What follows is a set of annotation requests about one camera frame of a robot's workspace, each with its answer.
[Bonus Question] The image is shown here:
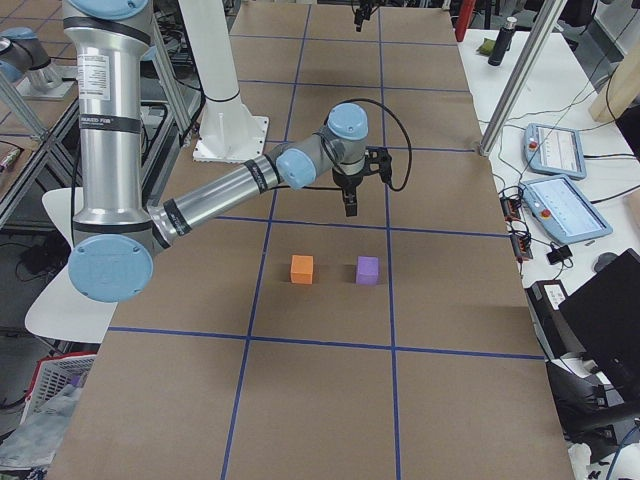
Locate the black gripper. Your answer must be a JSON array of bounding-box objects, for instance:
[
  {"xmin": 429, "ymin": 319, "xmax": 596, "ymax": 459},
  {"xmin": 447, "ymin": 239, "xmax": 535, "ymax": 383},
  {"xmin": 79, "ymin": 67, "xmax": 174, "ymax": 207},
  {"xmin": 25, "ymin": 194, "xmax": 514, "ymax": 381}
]
[{"xmin": 332, "ymin": 169, "xmax": 363, "ymax": 216}]

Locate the second grey robot arm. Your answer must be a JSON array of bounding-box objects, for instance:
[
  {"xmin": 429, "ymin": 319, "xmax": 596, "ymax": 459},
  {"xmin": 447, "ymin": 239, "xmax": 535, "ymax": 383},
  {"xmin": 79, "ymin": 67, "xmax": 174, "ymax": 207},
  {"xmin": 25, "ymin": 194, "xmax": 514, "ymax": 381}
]
[{"xmin": 1, "ymin": 27, "xmax": 75, "ymax": 100}]

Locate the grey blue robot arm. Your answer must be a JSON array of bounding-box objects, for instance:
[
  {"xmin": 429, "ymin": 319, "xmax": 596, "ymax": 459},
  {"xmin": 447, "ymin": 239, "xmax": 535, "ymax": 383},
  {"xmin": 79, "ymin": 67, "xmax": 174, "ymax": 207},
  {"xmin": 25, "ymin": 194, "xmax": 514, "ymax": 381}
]
[{"xmin": 63, "ymin": 1, "xmax": 369, "ymax": 303}]

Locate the purple foam block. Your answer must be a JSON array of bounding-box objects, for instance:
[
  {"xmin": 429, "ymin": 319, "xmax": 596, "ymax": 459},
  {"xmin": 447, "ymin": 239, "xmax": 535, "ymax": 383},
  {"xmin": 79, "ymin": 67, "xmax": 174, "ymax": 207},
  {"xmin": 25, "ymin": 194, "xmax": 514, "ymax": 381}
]
[{"xmin": 356, "ymin": 256, "xmax": 380, "ymax": 285}]

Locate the orange foam block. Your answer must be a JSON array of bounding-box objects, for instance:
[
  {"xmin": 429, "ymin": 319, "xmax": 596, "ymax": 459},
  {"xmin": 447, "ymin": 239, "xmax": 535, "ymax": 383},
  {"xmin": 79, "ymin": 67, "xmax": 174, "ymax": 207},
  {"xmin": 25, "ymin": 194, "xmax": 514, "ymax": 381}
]
[{"xmin": 290, "ymin": 254, "xmax": 314, "ymax": 285}]

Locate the green cloth pouch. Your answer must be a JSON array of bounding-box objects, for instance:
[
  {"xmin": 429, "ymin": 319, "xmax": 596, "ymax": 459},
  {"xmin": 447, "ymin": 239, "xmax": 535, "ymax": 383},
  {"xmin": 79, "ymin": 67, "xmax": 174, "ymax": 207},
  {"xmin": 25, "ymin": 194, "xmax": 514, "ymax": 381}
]
[{"xmin": 476, "ymin": 38, "xmax": 496, "ymax": 56}]

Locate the far blue teach pendant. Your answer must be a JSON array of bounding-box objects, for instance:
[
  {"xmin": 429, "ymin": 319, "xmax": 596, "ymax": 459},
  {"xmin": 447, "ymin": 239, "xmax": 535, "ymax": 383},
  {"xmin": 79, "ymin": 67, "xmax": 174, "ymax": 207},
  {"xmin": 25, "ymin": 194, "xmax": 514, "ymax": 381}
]
[{"xmin": 523, "ymin": 123, "xmax": 587, "ymax": 180}]

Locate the blue teach pendant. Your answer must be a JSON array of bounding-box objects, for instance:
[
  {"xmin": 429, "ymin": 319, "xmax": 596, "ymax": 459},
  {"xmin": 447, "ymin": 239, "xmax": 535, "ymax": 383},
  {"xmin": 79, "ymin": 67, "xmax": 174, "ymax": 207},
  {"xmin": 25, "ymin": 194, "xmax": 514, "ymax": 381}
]
[
  {"xmin": 523, "ymin": 123, "xmax": 587, "ymax": 180},
  {"xmin": 520, "ymin": 174, "xmax": 613, "ymax": 245}
]

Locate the black water bottle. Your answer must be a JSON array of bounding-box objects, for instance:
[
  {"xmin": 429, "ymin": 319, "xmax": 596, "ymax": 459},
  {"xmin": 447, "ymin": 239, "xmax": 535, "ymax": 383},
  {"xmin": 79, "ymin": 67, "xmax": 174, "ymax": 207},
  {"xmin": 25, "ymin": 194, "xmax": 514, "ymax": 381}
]
[{"xmin": 488, "ymin": 16, "xmax": 518, "ymax": 66}]

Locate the near blue teach pendant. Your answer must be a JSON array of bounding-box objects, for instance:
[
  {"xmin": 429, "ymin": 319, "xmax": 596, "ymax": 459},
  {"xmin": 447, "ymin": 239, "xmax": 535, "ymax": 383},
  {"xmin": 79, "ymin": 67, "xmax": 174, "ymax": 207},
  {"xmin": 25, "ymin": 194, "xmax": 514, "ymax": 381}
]
[{"xmin": 520, "ymin": 174, "xmax": 613, "ymax": 245}]

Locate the black power adapter box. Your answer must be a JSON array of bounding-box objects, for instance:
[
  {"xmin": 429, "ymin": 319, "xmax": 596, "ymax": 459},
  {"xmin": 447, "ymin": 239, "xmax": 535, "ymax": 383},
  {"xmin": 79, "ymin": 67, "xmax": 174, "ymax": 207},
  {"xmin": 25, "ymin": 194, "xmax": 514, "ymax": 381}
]
[{"xmin": 526, "ymin": 280, "xmax": 569, "ymax": 321}]

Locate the black computer mouse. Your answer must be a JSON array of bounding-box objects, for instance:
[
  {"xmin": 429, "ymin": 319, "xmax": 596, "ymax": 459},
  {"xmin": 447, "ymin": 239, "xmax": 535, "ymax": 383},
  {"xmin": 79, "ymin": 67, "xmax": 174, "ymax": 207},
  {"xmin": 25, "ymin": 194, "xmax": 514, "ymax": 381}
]
[{"xmin": 593, "ymin": 252, "xmax": 618, "ymax": 273}]

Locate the black laptop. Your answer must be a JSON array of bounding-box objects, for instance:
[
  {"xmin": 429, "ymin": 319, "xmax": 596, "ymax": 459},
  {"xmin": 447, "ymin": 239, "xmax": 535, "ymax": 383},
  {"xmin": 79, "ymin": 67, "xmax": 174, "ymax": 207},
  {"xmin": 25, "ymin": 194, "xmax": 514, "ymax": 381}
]
[{"xmin": 560, "ymin": 249, "xmax": 639, "ymax": 401}]

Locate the white chair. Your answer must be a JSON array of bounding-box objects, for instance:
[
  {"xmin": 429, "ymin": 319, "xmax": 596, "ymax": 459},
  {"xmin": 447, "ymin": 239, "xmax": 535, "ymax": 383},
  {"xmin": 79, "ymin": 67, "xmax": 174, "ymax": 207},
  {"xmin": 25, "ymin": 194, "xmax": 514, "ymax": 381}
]
[{"xmin": 25, "ymin": 188, "xmax": 117, "ymax": 344}]

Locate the white laundry basket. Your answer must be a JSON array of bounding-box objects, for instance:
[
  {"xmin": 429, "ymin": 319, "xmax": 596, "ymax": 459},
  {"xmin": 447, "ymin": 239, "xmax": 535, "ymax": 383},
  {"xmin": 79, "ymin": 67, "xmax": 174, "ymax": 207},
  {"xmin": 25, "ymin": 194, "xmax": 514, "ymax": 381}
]
[{"xmin": 20, "ymin": 352, "xmax": 97, "ymax": 424}]

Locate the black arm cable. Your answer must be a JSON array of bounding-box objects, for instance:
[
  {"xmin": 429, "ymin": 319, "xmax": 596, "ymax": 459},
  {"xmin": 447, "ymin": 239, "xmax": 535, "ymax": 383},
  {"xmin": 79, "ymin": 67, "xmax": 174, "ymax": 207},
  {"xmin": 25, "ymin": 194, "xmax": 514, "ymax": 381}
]
[{"xmin": 304, "ymin": 97, "xmax": 414, "ymax": 193}]

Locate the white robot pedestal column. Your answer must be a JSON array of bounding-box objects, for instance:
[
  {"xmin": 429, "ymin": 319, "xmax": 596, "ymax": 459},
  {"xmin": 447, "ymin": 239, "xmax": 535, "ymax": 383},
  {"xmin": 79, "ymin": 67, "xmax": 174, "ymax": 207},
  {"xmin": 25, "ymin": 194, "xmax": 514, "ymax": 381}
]
[{"xmin": 179, "ymin": 0, "xmax": 269, "ymax": 162}]

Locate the aluminium frame post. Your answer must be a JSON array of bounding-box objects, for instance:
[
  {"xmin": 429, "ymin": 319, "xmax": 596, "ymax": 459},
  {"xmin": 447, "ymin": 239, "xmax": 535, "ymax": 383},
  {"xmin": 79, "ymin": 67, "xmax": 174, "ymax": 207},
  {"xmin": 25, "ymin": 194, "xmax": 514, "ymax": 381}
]
[{"xmin": 478, "ymin": 0, "xmax": 567, "ymax": 157}]

